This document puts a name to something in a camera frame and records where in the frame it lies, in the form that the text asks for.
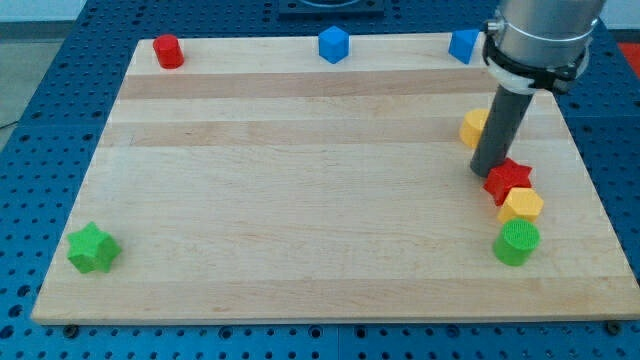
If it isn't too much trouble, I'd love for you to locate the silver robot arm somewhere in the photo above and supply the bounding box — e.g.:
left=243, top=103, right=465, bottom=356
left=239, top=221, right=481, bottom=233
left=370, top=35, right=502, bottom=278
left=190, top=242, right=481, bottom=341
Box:
left=482, top=0, right=605, bottom=95

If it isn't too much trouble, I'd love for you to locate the red star block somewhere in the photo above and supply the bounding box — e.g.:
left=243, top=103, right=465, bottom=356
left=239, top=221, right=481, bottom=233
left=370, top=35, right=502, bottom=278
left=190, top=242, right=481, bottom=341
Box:
left=483, top=158, right=533, bottom=206

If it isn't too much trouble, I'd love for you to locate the green star block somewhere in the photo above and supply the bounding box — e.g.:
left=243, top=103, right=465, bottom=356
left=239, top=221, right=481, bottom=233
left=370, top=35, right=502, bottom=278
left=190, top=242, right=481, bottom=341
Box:
left=67, top=222, right=122, bottom=274

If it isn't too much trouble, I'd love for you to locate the wooden board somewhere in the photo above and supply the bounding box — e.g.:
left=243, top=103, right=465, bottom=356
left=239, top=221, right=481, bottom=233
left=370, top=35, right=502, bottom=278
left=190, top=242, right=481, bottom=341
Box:
left=32, top=33, right=639, bottom=325

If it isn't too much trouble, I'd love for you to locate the blue cube block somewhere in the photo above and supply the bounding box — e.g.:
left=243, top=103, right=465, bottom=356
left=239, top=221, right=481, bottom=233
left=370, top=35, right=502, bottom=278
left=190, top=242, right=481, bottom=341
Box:
left=318, top=26, right=350, bottom=64

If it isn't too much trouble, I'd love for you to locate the yellow cylinder block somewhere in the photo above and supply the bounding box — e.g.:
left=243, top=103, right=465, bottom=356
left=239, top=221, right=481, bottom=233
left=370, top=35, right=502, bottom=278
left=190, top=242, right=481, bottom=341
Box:
left=459, top=108, right=490, bottom=149

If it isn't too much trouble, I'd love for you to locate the blue wedge block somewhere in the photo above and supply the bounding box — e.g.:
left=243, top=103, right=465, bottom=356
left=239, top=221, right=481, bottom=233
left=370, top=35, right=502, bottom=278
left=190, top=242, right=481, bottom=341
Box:
left=448, top=29, right=480, bottom=65

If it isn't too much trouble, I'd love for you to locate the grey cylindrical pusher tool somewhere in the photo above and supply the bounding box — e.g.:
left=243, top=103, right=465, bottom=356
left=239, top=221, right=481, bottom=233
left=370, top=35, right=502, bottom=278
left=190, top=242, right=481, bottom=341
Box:
left=470, top=85, right=533, bottom=178

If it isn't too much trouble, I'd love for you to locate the red cylinder block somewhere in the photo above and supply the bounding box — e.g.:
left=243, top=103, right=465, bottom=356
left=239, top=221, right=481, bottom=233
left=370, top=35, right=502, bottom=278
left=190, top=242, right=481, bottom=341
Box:
left=152, top=34, right=184, bottom=69

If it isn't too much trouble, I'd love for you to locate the yellow hexagon block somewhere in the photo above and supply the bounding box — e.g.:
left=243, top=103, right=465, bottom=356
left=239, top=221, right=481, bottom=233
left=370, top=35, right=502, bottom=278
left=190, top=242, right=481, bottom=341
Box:
left=497, top=187, right=544, bottom=223

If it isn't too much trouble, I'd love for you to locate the green cylinder block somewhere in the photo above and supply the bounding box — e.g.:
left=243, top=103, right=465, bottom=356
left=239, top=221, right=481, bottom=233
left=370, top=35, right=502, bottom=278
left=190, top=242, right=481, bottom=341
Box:
left=493, top=218, right=541, bottom=266

